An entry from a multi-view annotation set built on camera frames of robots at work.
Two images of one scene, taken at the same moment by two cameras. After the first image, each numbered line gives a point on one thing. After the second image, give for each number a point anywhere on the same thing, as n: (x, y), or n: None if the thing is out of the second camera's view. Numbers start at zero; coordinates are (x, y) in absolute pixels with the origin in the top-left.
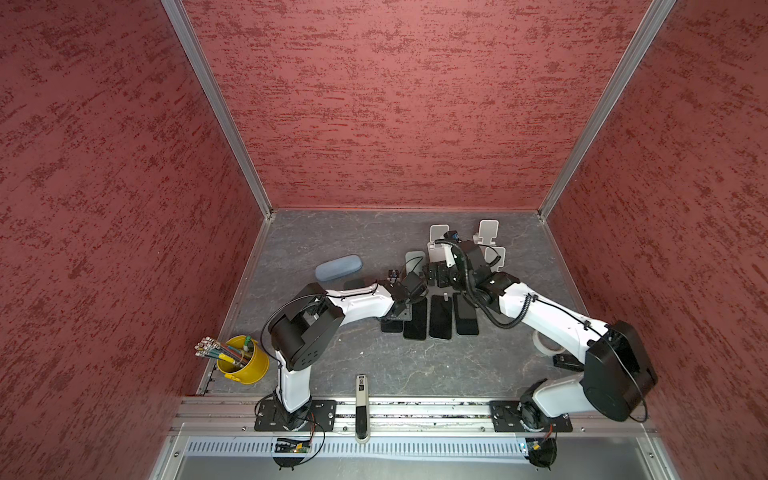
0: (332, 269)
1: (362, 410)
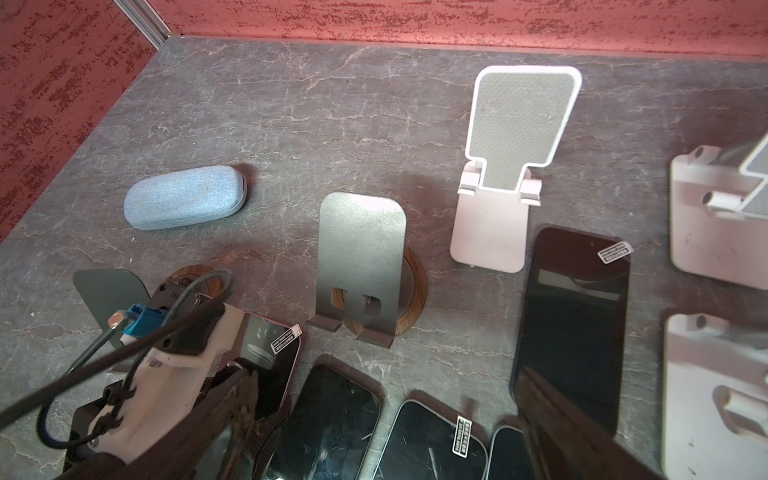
0: (183, 196)
1: None
